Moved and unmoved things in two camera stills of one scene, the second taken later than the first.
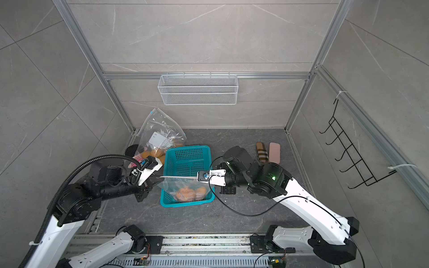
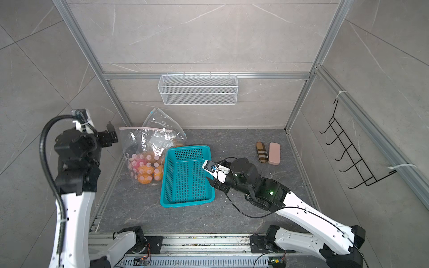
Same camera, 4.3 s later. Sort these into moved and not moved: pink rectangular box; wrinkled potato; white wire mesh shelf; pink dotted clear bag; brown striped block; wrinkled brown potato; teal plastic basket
Moved: wrinkled potato; pink dotted clear bag; wrinkled brown potato
Not moved: white wire mesh shelf; pink rectangular box; teal plastic basket; brown striped block
